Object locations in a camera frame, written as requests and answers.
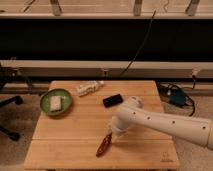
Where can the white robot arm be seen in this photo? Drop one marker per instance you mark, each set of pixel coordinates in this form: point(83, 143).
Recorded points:
point(198, 131)

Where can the red chili pepper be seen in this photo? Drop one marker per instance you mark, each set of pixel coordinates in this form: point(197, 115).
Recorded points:
point(104, 145)

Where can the clear plastic bottle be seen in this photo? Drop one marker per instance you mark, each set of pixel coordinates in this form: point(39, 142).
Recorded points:
point(89, 87)

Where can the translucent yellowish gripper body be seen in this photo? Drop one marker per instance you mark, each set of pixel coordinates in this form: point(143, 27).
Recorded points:
point(112, 133)

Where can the black rectangular box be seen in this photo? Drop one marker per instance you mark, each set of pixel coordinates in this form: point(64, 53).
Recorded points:
point(112, 100)

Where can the green round plate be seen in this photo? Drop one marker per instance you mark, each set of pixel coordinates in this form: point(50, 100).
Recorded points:
point(66, 101)

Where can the blue power adapter box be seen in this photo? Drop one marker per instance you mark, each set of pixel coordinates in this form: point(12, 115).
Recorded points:
point(177, 98)

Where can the white sponge block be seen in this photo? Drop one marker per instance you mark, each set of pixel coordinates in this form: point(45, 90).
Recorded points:
point(55, 103)

